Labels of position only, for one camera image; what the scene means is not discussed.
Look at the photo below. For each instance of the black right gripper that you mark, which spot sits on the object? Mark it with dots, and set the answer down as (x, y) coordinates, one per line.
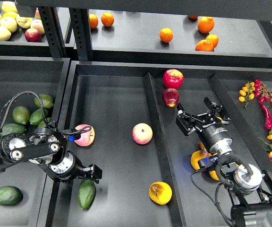
(212, 134)

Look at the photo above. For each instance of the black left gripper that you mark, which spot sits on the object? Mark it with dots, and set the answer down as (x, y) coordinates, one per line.
(71, 168)

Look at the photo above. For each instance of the dark green avocado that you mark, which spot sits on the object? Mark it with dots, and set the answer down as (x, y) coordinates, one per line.
(86, 194)

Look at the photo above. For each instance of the yellow pear with brown spot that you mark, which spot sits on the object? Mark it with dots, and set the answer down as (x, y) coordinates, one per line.
(160, 193)

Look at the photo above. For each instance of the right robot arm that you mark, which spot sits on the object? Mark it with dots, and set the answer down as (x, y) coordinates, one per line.
(251, 205)

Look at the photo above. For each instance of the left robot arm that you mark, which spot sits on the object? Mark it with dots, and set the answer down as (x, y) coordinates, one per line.
(47, 147)

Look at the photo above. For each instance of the yellow pear middle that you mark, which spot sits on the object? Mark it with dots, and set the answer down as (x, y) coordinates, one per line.
(201, 145)

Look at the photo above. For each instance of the yellow pear left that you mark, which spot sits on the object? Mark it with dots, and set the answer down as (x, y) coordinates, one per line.
(196, 156)

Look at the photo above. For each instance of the yellow pear lower centre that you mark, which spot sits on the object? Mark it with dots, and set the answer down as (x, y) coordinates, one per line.
(213, 175)

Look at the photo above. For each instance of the green avocado by rim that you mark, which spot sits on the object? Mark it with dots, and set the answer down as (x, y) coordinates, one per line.
(42, 124)

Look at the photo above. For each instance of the green avocado centre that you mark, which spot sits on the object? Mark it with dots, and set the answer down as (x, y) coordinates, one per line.
(36, 117)

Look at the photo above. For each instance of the green avocado top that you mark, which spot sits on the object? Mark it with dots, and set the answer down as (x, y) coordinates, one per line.
(47, 101)

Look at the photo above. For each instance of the dark avocado lower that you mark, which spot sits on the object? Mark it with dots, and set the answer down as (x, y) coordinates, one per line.
(10, 195)

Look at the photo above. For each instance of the green avocado upper left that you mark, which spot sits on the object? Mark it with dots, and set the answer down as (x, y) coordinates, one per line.
(21, 115)

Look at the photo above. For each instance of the dark avocado left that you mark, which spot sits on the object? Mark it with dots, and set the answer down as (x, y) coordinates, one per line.
(9, 128)

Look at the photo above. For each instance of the pink apple left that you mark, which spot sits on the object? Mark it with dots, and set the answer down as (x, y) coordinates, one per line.
(86, 138)

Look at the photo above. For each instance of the dark red apple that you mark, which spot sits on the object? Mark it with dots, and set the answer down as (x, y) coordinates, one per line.
(170, 97)

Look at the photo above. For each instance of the orange cherry tomato bunch left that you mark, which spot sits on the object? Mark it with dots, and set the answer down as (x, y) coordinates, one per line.
(247, 93)

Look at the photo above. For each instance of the black divided centre tray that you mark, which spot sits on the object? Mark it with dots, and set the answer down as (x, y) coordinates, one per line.
(113, 98)

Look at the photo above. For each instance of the bright red apple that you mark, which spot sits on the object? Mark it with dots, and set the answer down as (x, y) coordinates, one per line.
(173, 78)

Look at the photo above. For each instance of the pink apple centre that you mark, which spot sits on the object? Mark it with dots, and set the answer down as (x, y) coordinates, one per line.
(142, 133)

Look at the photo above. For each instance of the red cherry tomato bunch top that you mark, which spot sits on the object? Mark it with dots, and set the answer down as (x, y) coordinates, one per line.
(261, 91)

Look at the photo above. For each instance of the red chili pepper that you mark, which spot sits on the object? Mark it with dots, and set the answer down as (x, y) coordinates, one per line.
(267, 114)

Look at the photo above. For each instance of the orange front right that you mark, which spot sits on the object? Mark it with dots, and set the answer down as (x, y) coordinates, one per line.
(205, 46)

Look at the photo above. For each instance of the orange right small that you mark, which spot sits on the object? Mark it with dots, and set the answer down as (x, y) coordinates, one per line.
(214, 39)

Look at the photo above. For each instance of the orange centre shelf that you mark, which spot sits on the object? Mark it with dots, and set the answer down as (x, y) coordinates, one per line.
(166, 35)

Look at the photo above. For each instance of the large orange upper right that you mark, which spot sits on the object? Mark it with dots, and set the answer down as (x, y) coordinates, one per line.
(205, 24)

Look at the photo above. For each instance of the orange hidden under shelf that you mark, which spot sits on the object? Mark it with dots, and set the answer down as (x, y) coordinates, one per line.
(192, 17)

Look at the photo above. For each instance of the black upper right shelf tray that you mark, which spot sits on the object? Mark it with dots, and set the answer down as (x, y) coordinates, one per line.
(134, 38)

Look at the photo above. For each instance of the orange upper left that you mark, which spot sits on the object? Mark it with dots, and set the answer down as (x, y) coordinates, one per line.
(107, 19)

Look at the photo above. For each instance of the red apple on shelf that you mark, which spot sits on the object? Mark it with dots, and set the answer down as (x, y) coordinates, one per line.
(33, 35)

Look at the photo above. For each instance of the black perforated post right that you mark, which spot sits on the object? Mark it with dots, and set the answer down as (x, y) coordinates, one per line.
(82, 33)

